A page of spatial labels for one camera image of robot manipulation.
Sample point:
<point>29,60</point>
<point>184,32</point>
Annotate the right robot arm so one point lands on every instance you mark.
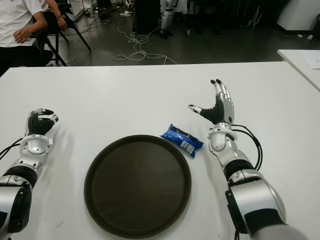
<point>255,197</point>

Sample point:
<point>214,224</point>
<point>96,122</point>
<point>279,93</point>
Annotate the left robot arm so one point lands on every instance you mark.
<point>32,147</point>

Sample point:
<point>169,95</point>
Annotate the round dark brown tray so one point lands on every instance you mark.
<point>137,187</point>

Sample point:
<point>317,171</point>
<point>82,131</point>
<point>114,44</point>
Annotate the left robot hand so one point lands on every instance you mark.
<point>37,125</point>

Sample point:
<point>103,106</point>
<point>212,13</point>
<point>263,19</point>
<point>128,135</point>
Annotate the black chair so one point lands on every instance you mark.
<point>57,47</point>

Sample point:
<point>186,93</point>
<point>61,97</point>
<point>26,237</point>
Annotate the white side table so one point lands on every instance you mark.
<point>297,62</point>

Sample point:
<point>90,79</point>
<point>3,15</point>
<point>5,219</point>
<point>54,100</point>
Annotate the blue Oreo cookie pack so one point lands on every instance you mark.
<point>175,135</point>

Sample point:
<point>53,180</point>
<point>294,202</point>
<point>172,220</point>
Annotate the black cabinet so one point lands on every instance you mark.
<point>147,15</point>

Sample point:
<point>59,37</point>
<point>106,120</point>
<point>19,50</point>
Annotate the white cabinet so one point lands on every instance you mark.
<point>300,15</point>

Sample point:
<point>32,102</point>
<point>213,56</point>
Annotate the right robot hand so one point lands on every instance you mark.
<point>222,110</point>

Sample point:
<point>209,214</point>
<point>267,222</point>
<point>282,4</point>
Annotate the white paper sheet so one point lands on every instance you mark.
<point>313,61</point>

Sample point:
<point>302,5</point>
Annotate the seated person in white shirt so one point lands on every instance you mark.
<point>15,17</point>

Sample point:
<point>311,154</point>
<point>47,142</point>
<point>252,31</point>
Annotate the folded metal stand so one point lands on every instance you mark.
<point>255,16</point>

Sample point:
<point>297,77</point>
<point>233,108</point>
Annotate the silver humanoid robot legs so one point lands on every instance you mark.
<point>166,17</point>

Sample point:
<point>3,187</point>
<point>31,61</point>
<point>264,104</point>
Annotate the white power strip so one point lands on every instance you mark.
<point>125,13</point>

